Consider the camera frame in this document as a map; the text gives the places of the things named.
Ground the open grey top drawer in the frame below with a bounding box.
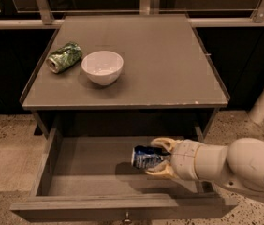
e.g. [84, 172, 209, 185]
[10, 128, 238, 222]

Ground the metal railing frame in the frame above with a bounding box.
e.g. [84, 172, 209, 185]
[0, 0, 264, 29]

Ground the blue pepsi can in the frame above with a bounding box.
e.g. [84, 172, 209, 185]
[131, 145, 170, 169]

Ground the crushed green soda can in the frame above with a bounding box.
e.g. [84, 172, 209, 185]
[46, 42, 82, 74]

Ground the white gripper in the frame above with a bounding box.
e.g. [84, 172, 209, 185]
[145, 137, 203, 181]

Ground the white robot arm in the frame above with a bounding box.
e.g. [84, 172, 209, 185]
[146, 138, 264, 203]

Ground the grey wooden cabinet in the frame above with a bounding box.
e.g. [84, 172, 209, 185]
[20, 13, 232, 139]

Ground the brass drawer knob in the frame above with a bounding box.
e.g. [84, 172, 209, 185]
[122, 212, 132, 225]

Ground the white ceramic bowl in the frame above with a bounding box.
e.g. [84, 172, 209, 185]
[81, 51, 124, 86]

